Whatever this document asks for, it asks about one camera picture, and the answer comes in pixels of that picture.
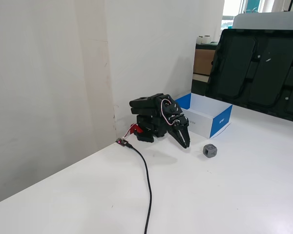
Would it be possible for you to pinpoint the red table clamp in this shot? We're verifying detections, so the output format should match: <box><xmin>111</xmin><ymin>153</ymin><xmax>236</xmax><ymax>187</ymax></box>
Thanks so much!
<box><xmin>129</xmin><ymin>123</ymin><xmax>144</xmax><ymax>135</ymax></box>

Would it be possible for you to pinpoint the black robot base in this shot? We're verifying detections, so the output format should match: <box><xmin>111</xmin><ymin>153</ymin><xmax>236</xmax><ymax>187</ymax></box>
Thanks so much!
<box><xmin>136</xmin><ymin>114</ymin><xmax>167</xmax><ymax>144</ymax></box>

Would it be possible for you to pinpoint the black plastic moulded tray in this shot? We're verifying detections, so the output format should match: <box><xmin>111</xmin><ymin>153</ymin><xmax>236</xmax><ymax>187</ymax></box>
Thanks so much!
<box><xmin>204</xmin><ymin>28</ymin><xmax>293</xmax><ymax>125</ymax></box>

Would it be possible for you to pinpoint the white and red servo wire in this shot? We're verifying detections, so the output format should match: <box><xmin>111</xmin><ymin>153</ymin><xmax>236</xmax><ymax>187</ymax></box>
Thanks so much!
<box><xmin>160</xmin><ymin>98</ymin><xmax>179</xmax><ymax>127</ymax></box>

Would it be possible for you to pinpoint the brown cardboard box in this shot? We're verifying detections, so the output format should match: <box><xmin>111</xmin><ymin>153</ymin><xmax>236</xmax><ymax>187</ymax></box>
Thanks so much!
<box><xmin>193</xmin><ymin>48</ymin><xmax>216</xmax><ymax>76</ymax></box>

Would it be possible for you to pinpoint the white rounded panel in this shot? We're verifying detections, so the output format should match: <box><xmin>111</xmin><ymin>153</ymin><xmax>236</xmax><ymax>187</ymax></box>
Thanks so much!
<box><xmin>232</xmin><ymin>11</ymin><xmax>293</xmax><ymax>31</ymax></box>

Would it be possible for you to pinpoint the black power cable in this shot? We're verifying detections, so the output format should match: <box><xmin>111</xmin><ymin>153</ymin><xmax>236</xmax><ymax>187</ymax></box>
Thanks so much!
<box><xmin>126</xmin><ymin>142</ymin><xmax>153</xmax><ymax>234</ymax></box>

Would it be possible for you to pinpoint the gray lettered block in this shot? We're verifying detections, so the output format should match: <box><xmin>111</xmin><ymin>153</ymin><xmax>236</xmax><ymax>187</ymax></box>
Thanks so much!
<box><xmin>202</xmin><ymin>143</ymin><xmax>217</xmax><ymax>160</ymax></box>

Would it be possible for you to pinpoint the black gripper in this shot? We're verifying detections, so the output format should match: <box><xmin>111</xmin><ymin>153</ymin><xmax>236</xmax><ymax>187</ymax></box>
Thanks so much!
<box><xmin>167</xmin><ymin>113</ymin><xmax>191</xmax><ymax>149</ymax></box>

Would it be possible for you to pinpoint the small controller circuit board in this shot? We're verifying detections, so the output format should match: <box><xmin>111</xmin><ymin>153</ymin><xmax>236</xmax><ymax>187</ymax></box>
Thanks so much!
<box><xmin>115</xmin><ymin>137</ymin><xmax>134</xmax><ymax>148</ymax></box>

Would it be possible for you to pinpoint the blue and white cardboard box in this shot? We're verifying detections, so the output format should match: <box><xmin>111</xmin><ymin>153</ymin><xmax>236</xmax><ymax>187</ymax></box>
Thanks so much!
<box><xmin>174</xmin><ymin>93</ymin><xmax>233</xmax><ymax>139</ymax></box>

